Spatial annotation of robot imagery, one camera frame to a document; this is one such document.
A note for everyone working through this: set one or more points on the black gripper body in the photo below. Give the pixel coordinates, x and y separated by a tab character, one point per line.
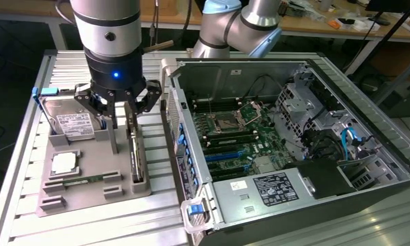
116	69

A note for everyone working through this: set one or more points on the black graphics card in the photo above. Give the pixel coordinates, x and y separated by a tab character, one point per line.
136	153

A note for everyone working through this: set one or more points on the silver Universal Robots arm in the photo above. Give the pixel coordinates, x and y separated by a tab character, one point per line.
105	28

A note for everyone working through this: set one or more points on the silver hard disk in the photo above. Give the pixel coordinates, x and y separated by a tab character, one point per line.
72	123

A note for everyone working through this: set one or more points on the blue disk carrier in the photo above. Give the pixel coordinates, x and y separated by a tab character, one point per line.
48	91

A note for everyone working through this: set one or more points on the thin locking lever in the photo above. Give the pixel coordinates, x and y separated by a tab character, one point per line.
209	103

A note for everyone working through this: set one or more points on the black RAM slot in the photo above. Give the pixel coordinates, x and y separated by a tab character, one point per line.
218	109
214	102

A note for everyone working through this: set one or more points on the CPU socket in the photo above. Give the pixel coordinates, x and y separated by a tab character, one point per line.
226	123

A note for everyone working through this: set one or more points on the blue card retainer strip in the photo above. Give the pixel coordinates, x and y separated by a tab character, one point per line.
188	153

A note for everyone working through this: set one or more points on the grey parts rack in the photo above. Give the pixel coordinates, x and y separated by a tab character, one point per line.
96	164

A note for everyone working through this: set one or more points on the silver CPU chip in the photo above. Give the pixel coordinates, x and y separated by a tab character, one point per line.
64	162

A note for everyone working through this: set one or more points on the metal socket cover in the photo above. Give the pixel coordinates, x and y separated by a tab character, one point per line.
249	111

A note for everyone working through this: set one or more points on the blue expansion slot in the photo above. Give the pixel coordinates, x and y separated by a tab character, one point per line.
224	156

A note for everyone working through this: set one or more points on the green RAM stick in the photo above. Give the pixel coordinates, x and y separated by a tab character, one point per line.
82	179

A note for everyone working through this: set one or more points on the green motherboard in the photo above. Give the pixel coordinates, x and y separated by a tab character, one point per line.
262	135

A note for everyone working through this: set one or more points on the black expansion slot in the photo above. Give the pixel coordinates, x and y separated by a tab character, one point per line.
226	174

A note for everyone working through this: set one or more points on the silver drive cage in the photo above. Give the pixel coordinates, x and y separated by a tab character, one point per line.
293	105

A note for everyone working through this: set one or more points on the silver chipset heatsink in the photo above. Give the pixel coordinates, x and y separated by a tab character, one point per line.
266	165

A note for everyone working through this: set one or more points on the blue case latch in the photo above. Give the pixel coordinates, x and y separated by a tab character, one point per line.
194	210

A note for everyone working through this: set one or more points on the grey power supply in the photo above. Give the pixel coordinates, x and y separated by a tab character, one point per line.
232	205

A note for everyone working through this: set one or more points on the cluttered wooden desk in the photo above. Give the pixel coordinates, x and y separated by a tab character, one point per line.
308	27

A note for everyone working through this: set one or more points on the silver disk bay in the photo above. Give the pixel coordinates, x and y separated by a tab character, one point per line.
338	120

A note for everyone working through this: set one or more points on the black air shroud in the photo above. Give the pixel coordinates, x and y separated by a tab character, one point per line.
321	176

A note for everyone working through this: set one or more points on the orange white small box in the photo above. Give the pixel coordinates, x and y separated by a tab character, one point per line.
333	24

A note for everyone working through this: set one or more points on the black white desk device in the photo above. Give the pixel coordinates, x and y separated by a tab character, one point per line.
360	24

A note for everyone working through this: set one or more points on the black open PC case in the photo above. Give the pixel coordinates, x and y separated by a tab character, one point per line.
293	230

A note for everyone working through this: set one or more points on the dark grey floor box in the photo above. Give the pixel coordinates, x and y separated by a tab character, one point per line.
403	102

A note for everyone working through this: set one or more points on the black tripod pole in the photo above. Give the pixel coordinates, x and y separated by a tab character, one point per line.
393	28

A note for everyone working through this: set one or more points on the black monitor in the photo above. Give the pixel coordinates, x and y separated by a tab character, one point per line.
396	5

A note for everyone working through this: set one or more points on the wooden desk with white frame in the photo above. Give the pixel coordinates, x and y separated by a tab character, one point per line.
20	10

